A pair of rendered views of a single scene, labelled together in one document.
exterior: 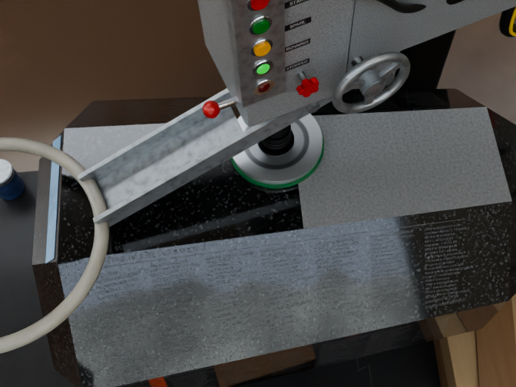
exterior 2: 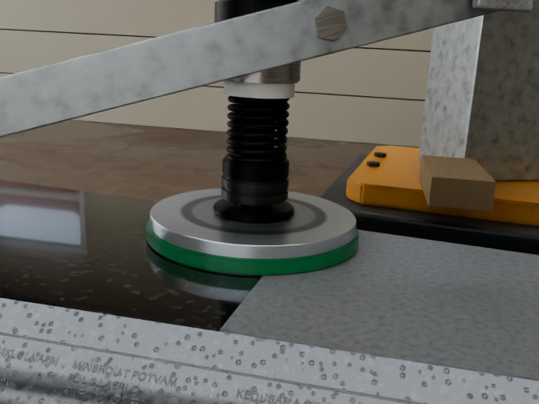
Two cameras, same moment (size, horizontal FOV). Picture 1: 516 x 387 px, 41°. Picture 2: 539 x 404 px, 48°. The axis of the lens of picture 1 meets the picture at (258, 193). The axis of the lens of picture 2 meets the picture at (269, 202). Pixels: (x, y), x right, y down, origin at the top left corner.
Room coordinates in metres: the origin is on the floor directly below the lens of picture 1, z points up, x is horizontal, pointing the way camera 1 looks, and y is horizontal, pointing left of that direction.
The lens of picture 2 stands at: (0.21, -0.22, 1.03)
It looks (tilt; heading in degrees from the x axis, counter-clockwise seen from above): 15 degrees down; 15
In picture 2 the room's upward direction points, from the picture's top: 3 degrees clockwise
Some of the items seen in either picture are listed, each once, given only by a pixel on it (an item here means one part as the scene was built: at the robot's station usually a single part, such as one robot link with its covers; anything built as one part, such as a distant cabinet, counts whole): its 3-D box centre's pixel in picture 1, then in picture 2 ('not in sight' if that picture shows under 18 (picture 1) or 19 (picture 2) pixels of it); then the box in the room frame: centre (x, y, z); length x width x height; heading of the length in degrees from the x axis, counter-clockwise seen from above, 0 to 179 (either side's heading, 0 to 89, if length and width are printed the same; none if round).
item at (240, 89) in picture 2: not in sight; (259, 77); (0.79, -0.05, 0.99); 0.07 x 0.07 x 0.04
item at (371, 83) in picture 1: (362, 68); not in sight; (0.72, -0.20, 1.20); 0.15 x 0.10 x 0.15; 108
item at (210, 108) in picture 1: (223, 104); not in sight; (0.68, 0.05, 1.18); 0.08 x 0.03 x 0.03; 108
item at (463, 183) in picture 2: not in sight; (453, 180); (1.30, -0.27, 0.81); 0.20 x 0.10 x 0.05; 6
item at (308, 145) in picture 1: (276, 141); (253, 217); (0.79, -0.05, 0.85); 0.21 x 0.21 x 0.01
